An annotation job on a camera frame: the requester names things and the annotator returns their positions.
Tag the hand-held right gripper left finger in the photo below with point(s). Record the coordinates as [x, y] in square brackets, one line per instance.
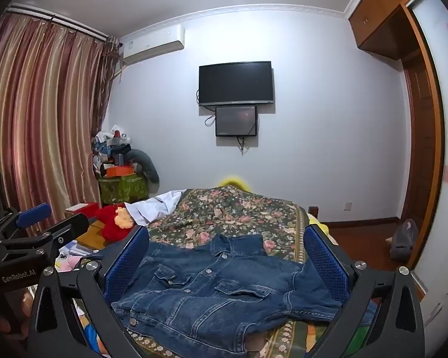
[128, 257]

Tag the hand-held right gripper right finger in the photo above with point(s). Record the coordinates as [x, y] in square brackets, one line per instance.
[326, 264]

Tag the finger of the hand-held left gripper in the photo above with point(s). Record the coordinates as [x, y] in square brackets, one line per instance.
[65, 231]
[33, 214]

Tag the blue denim jeans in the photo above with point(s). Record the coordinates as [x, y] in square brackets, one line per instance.
[209, 294]

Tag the person's left hand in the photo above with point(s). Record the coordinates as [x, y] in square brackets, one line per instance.
[7, 317]

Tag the stack of printed papers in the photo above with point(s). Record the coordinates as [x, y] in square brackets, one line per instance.
[72, 248]

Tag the brown cardboard box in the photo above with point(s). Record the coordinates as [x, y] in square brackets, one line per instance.
[91, 235]

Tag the pink plush toy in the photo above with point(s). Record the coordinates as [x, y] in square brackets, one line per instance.
[71, 263]

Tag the red plush toy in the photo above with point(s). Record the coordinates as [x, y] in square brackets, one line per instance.
[108, 229]

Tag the yellow plush cushion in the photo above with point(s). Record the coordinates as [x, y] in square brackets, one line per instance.
[319, 225]
[233, 182]

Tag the white plastic sheet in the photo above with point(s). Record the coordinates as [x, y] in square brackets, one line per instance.
[153, 207]

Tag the green storage box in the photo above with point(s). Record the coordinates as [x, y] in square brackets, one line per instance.
[121, 190]

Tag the grey plastic bag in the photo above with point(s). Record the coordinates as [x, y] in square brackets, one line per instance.
[403, 240]

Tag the orange box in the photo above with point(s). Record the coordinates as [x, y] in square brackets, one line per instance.
[119, 171]

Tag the striped pink curtain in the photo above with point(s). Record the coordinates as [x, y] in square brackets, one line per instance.
[41, 119]

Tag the pile of household clutter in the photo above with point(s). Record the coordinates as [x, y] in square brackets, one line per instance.
[110, 145]

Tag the floral green blanket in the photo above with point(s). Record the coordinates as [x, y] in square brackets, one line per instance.
[227, 209]

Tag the curtain rod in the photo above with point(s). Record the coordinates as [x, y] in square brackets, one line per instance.
[59, 20]

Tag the white air conditioner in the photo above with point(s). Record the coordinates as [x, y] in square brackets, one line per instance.
[153, 44]

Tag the wooden overhead cabinet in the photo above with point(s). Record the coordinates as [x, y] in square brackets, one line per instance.
[380, 11]

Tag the wooden bed post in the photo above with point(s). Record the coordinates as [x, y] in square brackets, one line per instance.
[313, 210]

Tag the white wall socket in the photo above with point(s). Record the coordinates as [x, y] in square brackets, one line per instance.
[347, 206]

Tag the wooden door frame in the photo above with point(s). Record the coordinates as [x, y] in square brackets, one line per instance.
[427, 138]

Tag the small black wall monitor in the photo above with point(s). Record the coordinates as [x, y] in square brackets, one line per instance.
[235, 121]

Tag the large black wall television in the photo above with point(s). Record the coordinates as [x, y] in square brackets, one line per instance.
[235, 82]

